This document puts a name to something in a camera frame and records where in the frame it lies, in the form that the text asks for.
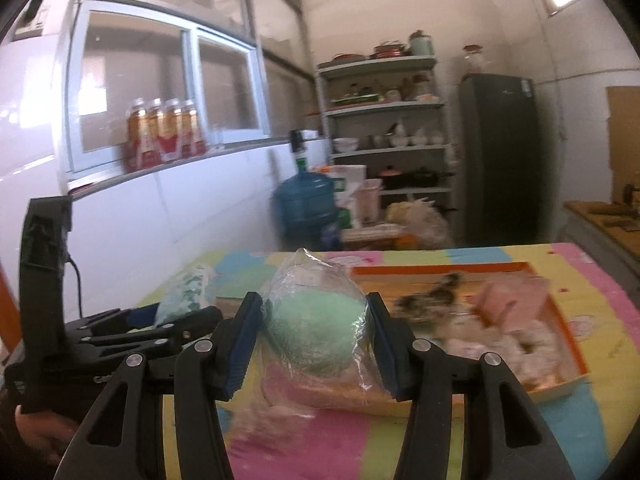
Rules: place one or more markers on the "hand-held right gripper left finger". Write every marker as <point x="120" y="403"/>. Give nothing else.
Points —
<point x="242" y="345"/>

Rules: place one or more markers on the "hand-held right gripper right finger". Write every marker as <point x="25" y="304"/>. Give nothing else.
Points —
<point x="387" y="347"/>

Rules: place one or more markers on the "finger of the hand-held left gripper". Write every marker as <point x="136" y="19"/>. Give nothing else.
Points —
<point x="195" y="320"/>
<point x="140" y="316"/>

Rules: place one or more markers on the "pale blue tissue packet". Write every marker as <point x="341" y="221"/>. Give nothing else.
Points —
<point x="185" y="290"/>

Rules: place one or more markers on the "green sponge ball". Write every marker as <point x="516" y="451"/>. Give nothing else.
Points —
<point x="310" y="330"/>

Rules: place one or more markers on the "leopard print cloth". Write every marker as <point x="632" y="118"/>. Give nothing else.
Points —
<point x="432" y="295"/>

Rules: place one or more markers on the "beige plush toy pink ribbon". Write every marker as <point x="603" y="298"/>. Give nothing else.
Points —
<point x="500" y="355"/>

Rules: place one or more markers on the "pink towel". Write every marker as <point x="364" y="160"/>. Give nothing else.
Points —
<point x="505" y="300"/>

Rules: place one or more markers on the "orange rimmed shallow box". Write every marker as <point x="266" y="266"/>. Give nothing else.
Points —
<point x="560" y="325"/>

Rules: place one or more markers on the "person's left hand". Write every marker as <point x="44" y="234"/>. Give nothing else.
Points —
<point x="47" y="430"/>

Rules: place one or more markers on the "clear food box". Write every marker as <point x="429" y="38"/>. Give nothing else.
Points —
<point x="372" y="237"/>

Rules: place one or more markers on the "colourful printed table mat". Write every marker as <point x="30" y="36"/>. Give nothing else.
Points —
<point x="310" y="450"/>

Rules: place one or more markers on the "clear plastic bag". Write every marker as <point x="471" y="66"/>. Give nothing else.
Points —
<point x="420" y="222"/>

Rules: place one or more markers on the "pink plastic bin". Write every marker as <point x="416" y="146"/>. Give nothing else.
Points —
<point x="368" y="202"/>

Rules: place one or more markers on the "blue water jug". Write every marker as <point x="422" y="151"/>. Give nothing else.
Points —
<point x="305" y="205"/>

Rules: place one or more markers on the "white printed sack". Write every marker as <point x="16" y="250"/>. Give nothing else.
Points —
<point x="347" y="185"/>

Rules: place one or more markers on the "red lidded clay pot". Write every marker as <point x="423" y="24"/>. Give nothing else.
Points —
<point x="392" y="179"/>

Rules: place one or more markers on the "black cooking pot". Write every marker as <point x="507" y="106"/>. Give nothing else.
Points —
<point x="422" y="179"/>

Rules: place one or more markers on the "clear drinking glass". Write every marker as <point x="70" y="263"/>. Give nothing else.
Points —
<point x="218" y="139"/>

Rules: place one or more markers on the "shrink-wrapped drink bottle pack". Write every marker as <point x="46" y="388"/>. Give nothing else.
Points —
<point x="167" y="135"/>

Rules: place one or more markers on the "black water pump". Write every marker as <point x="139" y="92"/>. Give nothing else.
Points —
<point x="298" y="144"/>

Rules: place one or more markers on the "white bowl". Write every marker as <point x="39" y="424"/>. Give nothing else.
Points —
<point x="345" y="145"/>

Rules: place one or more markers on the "dark grey fridge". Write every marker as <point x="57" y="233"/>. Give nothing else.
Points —
<point x="500" y="160"/>

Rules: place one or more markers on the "sliding glass window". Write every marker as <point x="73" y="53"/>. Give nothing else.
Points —
<point x="140" y="85"/>

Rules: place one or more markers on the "white metal shelf rack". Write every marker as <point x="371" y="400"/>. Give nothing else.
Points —
<point x="385" y="107"/>

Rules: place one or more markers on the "wooden side table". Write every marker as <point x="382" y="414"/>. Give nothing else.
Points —
<point x="600" y="220"/>

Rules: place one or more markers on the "green tray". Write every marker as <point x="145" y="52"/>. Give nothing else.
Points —
<point x="356" y="99"/>

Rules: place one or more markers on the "red cooking pot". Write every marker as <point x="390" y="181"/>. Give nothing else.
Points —
<point x="389" y="50"/>

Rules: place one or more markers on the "glass jar with lid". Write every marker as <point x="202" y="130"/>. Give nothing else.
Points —
<point x="473" y="60"/>

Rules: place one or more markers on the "mint green canister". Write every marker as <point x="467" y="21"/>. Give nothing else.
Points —
<point x="421" y="44"/>

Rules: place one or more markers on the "brown cardboard sheet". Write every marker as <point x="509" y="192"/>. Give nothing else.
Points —
<point x="625" y="140"/>

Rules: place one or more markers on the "white wall meter box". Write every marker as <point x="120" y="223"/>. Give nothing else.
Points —
<point x="32" y="15"/>

